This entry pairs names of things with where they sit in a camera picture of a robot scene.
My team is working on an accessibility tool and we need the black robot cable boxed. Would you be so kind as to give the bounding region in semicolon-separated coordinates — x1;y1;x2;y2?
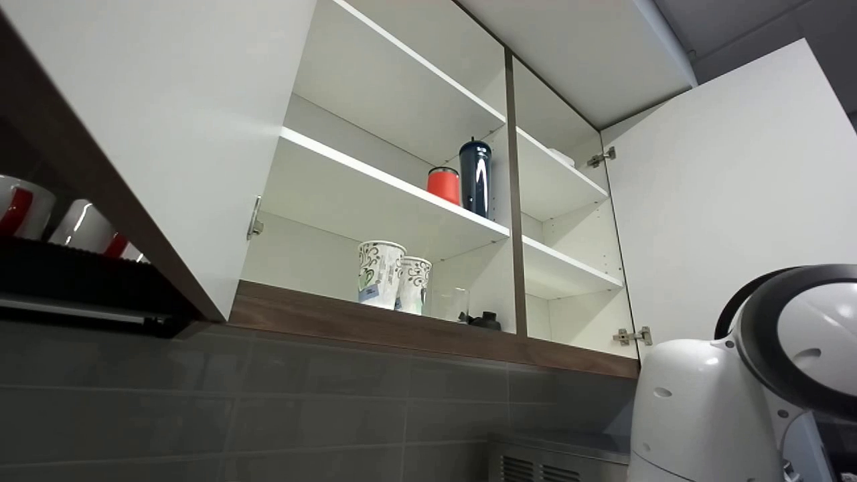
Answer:
713;262;812;341

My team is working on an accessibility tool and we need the white cabinet door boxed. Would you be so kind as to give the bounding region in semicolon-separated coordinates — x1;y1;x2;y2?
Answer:
0;0;319;324
598;37;857;345

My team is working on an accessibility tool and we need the dark blue tumbler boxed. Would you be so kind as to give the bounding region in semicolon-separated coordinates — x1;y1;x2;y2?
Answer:
458;133;495;219

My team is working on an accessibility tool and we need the small black object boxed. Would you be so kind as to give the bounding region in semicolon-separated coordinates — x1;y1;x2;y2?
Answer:
458;307;504;333

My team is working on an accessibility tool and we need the floral paper cup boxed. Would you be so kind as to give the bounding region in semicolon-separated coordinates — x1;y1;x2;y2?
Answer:
397;255;434;315
355;237;410;314

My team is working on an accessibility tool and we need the red cup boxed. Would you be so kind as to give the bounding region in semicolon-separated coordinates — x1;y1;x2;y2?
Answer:
425;162;464;208

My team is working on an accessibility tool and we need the metal cabinet hinge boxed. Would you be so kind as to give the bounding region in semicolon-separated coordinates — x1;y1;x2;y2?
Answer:
243;196;264;241
584;144;619;171
611;324;653;349

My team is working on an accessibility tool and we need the white mug red stripe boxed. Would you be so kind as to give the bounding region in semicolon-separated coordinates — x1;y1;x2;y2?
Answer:
47;196;144;266
0;171;59;244

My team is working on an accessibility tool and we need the white wall cabinet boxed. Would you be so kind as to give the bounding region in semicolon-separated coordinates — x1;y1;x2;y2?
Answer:
225;0;699;382

